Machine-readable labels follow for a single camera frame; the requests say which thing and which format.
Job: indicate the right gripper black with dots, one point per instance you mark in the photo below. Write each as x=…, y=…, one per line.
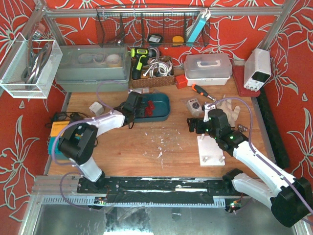
x=198, y=125

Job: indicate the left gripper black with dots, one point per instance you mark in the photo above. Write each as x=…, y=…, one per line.
x=138, y=107

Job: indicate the large red spring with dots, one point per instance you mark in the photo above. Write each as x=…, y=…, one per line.
x=149, y=108

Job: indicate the bagged white switch box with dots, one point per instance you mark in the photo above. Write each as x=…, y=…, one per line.
x=193, y=106

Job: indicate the white knit work glove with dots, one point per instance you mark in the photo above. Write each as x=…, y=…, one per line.
x=232, y=114

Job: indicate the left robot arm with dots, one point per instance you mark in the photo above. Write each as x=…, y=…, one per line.
x=78, y=139

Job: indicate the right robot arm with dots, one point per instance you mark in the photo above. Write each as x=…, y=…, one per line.
x=289, y=199

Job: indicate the teal plastic tray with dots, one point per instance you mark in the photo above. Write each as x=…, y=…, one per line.
x=160, y=113

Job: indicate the orange black screwdriver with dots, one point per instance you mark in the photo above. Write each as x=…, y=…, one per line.
x=202, y=92

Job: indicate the white cube adapter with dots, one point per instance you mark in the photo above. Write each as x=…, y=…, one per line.
x=96, y=108

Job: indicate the wicker basket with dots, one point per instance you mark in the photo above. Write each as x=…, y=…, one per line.
x=154, y=81

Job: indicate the red power cube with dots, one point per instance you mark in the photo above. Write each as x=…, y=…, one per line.
x=180, y=81

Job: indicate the metal tee pipe fitting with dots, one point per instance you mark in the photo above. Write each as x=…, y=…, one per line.
x=242, y=128

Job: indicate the white plastic toolbox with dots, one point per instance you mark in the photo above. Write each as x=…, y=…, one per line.
x=207, y=69

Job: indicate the grey plastic storage box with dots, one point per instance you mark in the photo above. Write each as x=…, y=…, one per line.
x=83, y=68

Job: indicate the black round tape measure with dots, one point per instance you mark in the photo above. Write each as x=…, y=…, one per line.
x=155, y=40

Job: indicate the orange teal device box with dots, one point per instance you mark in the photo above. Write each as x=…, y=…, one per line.
x=55, y=129

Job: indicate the white power supply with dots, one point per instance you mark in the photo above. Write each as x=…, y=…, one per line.
x=257, y=70

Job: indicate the blue white box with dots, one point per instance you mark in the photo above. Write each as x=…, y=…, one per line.
x=195, y=29

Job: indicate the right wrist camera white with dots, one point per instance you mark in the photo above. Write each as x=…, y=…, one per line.
x=206, y=108

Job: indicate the white peg base plate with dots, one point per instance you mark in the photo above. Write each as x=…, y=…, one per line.
x=209, y=152

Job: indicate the green cordless drill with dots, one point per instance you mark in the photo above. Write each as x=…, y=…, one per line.
x=141, y=55

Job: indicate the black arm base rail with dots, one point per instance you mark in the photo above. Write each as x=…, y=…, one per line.
x=158, y=190

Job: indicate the black wire wall basket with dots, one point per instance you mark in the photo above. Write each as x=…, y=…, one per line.
x=131, y=25

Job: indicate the clear acrylic wall bin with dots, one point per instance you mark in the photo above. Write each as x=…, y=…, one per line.
x=29, y=69

